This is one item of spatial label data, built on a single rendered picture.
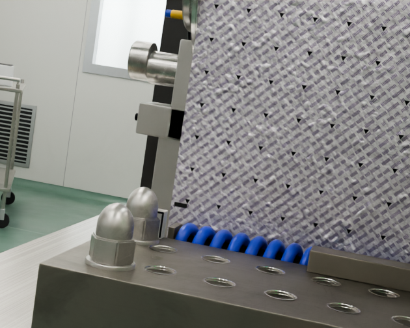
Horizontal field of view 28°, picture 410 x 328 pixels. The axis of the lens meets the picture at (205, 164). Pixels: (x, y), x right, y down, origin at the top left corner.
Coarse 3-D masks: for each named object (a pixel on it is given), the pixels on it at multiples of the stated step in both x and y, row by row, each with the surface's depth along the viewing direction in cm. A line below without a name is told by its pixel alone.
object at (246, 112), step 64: (192, 64) 73; (256, 64) 72; (320, 64) 71; (192, 128) 74; (256, 128) 72; (320, 128) 71; (384, 128) 70; (192, 192) 74; (256, 192) 73; (320, 192) 71; (384, 192) 70; (384, 256) 71
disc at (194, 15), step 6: (198, 0) 72; (192, 6) 72; (198, 6) 72; (192, 12) 72; (198, 12) 73; (192, 18) 72; (192, 24) 73; (192, 30) 73; (192, 36) 73; (192, 42) 74; (192, 48) 74
